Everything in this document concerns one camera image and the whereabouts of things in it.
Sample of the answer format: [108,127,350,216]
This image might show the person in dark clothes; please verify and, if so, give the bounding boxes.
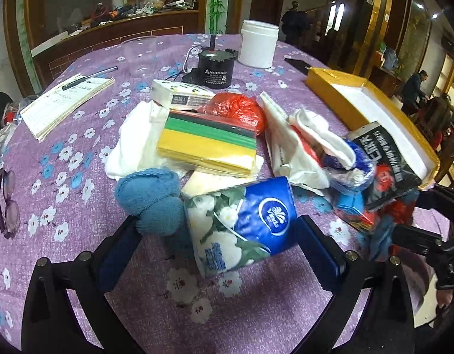
[281,1,311,46]

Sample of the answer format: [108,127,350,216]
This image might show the black pen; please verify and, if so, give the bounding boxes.
[62,65,118,90]

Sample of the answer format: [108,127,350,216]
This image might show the blue floral tissue pack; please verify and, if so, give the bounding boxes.
[185,177,297,278]

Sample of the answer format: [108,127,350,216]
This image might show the white sock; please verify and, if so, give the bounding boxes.
[288,108,356,170]

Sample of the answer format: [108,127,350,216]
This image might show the yellow cardboard box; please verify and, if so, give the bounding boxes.
[305,67,440,189]

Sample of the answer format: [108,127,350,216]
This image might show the wooden counter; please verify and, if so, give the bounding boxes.
[33,10,199,89]

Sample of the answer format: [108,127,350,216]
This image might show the white red shopping bag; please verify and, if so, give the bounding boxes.
[260,91,329,195]

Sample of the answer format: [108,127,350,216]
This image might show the purple floral tablecloth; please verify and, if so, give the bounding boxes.
[0,32,453,354]

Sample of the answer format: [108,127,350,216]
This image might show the white notebook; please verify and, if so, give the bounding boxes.
[20,73,115,142]

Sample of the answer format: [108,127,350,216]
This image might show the white green patterned tissue pack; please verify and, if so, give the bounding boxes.
[150,79,215,110]

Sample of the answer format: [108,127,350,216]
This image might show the black printed package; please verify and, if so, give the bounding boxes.
[346,122,421,212]

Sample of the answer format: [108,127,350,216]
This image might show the blue red sponge pack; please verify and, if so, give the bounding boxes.
[332,189,378,234]

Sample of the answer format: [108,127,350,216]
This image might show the clear plastic cup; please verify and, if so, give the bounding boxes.
[121,36,158,78]

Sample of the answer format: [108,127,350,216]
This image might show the eyeglasses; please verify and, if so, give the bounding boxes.
[0,168,21,239]

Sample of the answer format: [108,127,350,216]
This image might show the red plastic bag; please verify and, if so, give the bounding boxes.
[197,93,266,135]

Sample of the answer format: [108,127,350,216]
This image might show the black cylindrical motor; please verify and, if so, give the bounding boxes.
[181,35,238,90]

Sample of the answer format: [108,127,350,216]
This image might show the white plastic jar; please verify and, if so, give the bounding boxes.
[237,20,279,70]

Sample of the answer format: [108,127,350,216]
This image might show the black smartphone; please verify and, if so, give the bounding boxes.
[284,58,312,76]

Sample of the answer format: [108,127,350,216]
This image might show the white cloth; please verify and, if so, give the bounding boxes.
[105,101,188,181]

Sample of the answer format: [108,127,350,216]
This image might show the yellow green black sponge pack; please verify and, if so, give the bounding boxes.
[157,110,256,177]

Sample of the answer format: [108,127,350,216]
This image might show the blue knitted cloth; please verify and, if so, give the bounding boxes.
[114,168,185,237]

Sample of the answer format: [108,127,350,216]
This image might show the blue white plastic bag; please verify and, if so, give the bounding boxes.
[321,139,376,195]

